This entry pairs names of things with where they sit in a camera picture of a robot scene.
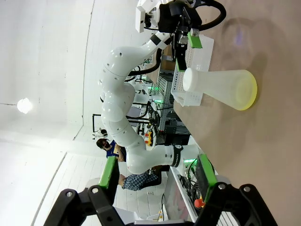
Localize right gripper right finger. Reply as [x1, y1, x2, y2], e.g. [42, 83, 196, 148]
[194, 153, 278, 226]

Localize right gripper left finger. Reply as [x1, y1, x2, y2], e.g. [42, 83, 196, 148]
[43, 156, 126, 226]

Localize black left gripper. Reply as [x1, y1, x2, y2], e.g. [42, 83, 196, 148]
[158, 0, 203, 72]

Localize white round stopper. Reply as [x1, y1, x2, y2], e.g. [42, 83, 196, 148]
[182, 67, 201, 93]

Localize white perforated plastic basket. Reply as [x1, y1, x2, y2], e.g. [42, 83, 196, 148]
[171, 34, 215, 108]

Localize brown cardboard box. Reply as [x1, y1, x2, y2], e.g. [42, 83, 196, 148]
[161, 44, 175, 71]

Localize person in blue shirt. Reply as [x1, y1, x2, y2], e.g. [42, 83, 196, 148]
[96, 138, 127, 163]

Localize person in plaid shirt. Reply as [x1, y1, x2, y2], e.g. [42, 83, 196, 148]
[118, 169, 163, 191]

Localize translucent conical flask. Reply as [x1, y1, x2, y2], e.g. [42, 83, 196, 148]
[188, 69, 258, 111]

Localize round ceiling lamp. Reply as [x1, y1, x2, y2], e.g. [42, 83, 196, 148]
[16, 97, 33, 114]

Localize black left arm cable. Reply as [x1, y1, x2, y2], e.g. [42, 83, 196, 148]
[126, 0, 227, 82]

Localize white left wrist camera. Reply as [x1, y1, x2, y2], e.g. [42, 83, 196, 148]
[135, 0, 161, 33]

